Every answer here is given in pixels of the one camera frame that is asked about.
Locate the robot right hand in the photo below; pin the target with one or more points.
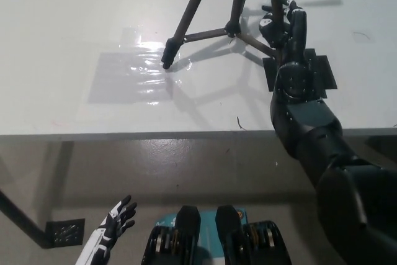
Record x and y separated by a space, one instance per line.
297 29

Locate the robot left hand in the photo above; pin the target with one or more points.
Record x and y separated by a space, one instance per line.
119 218

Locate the bronze and black camera tripod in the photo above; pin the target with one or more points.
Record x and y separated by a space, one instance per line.
189 20

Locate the dark table leg brace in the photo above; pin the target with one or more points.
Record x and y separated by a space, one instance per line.
21 215

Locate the black tape patch on table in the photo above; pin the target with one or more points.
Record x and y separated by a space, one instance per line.
324 72

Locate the black tape patch on floor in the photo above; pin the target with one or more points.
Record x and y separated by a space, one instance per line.
65 232

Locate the clear tape patch on table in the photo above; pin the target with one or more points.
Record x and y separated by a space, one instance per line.
130 75

